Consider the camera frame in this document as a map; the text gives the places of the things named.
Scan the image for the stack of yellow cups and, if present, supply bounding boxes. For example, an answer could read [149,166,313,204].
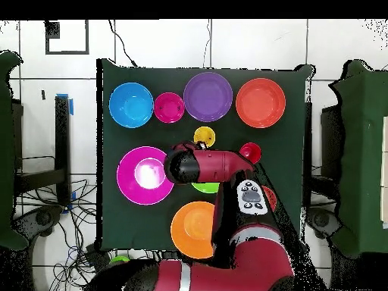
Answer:
[193,126,217,149]

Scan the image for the red cup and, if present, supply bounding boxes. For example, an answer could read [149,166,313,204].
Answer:
[239,142,263,166]

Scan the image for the small orange bowl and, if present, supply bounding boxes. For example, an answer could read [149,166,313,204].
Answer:
[261,184,279,213]

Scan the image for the small crimson bowl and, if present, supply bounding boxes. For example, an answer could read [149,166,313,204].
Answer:
[153,91,186,125]

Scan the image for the large magenta bowl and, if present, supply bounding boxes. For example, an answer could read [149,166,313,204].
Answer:
[115,145,177,207]

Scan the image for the purple bowl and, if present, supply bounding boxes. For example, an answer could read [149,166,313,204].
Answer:
[183,71,234,124]

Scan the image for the large light orange bowl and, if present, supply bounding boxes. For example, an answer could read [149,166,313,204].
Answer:
[169,200,217,261]

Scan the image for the dark green table cloth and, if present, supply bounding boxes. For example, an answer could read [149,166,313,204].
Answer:
[95,57,315,252]

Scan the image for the blue bowl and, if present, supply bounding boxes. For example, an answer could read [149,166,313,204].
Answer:
[108,81,155,130]

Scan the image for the large red-orange bowl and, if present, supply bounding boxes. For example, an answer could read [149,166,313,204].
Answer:
[235,77,287,130]

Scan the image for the small green round bowl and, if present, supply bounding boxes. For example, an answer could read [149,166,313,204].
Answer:
[108,254,131,265]

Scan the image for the black metal stand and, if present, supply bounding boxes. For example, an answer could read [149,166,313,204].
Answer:
[14,93,75,210]

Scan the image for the green covered side table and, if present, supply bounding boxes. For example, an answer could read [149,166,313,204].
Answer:
[330,58,388,258]
[0,50,28,251]

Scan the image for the black square floor frame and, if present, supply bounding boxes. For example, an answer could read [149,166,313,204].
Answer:
[45,20,91,55]

